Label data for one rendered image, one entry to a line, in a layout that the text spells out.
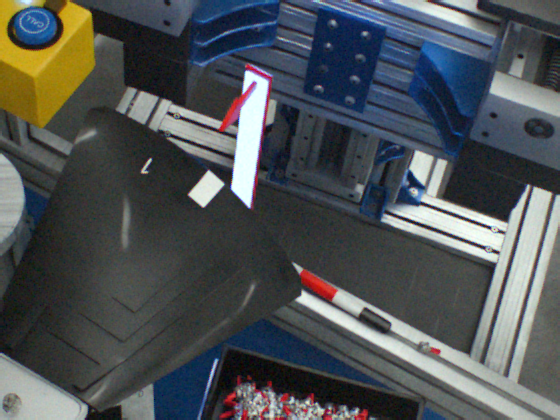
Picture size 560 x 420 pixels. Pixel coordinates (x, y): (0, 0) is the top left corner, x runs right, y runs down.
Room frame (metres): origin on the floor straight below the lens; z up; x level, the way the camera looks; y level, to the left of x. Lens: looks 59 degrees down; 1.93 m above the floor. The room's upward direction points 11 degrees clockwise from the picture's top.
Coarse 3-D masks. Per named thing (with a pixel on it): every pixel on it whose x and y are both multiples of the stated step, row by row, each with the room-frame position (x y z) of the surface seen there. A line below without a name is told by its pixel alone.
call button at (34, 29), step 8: (32, 8) 0.69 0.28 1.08; (40, 8) 0.70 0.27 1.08; (24, 16) 0.68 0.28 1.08; (32, 16) 0.68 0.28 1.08; (40, 16) 0.69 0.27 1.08; (48, 16) 0.69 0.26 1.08; (16, 24) 0.67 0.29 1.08; (24, 24) 0.67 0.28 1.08; (32, 24) 0.68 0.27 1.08; (40, 24) 0.68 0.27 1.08; (48, 24) 0.68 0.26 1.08; (16, 32) 0.67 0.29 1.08; (24, 32) 0.66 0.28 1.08; (32, 32) 0.67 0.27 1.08; (40, 32) 0.67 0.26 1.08; (48, 32) 0.67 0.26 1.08; (24, 40) 0.66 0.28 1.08; (32, 40) 0.66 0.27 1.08; (40, 40) 0.66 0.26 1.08
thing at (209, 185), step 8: (208, 176) 0.49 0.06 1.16; (200, 184) 0.48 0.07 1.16; (208, 184) 0.48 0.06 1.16; (216, 184) 0.49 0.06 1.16; (192, 192) 0.47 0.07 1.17; (200, 192) 0.47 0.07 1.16; (208, 192) 0.48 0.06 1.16; (216, 192) 0.48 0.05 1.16; (200, 200) 0.47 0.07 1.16; (208, 200) 0.47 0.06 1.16
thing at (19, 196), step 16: (0, 160) 0.28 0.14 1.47; (0, 176) 0.27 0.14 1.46; (16, 176) 0.28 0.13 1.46; (0, 192) 0.26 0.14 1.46; (16, 192) 0.27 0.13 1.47; (0, 208) 0.26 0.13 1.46; (16, 208) 0.26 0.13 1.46; (0, 224) 0.25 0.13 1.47; (16, 224) 0.25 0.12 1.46; (0, 240) 0.24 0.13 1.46
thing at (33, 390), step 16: (0, 368) 0.28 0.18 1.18; (16, 368) 0.29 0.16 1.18; (0, 384) 0.27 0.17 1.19; (16, 384) 0.27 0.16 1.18; (32, 384) 0.28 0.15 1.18; (48, 384) 0.28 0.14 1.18; (0, 400) 0.26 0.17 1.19; (32, 400) 0.26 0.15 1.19; (48, 400) 0.27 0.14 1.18; (64, 400) 0.27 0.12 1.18; (0, 416) 0.25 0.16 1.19; (16, 416) 0.25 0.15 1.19; (32, 416) 0.25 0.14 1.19; (48, 416) 0.26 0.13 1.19; (64, 416) 0.26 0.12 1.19; (80, 416) 0.26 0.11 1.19
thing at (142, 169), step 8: (144, 152) 0.49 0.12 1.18; (144, 160) 0.48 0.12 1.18; (152, 160) 0.49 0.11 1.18; (160, 160) 0.49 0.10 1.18; (136, 168) 0.47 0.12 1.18; (144, 168) 0.48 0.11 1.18; (152, 168) 0.48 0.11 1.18; (160, 168) 0.48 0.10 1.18; (136, 176) 0.47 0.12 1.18; (144, 176) 0.47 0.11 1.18; (152, 176) 0.47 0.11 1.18
